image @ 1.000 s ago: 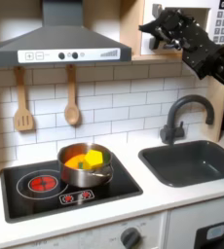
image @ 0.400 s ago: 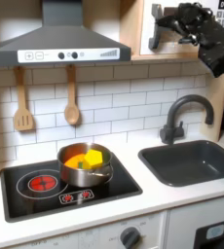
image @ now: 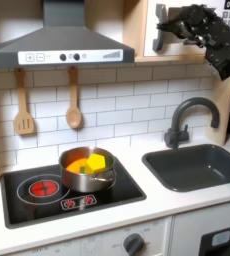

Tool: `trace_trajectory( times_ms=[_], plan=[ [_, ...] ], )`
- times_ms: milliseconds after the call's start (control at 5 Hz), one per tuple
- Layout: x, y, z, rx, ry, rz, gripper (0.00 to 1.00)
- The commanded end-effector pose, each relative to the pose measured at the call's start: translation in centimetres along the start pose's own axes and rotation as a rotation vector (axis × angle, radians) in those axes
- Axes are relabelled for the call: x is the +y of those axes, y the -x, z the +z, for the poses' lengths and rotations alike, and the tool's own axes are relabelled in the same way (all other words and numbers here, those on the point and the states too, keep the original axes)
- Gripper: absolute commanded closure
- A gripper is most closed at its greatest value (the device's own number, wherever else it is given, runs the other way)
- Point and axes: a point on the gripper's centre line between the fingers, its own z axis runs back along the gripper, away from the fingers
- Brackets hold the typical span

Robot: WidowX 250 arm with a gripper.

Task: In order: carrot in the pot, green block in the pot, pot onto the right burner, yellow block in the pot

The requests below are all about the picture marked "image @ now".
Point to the grey oven knob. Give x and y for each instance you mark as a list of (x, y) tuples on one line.
[(133, 244)]

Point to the wooden slotted spatula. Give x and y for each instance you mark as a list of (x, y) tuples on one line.
[(23, 123)]

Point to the yellow block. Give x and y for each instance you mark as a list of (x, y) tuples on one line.
[(95, 163)]

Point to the black stove top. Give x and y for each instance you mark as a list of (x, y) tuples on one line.
[(30, 213)]

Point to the white toy microwave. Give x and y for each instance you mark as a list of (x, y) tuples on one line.
[(173, 50)]

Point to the orange toy carrot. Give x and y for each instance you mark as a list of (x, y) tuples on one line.
[(74, 166)]

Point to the steel pot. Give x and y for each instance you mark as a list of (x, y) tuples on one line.
[(83, 182)]

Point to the dark grey tap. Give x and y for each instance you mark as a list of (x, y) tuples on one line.
[(177, 133)]

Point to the wooden spoon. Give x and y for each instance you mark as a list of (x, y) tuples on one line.
[(73, 116)]

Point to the black appliance panel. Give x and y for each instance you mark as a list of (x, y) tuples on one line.
[(207, 245)]

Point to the dark grey sink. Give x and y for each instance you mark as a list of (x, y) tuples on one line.
[(187, 166)]

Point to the grey range hood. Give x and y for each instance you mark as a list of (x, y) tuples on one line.
[(63, 40)]

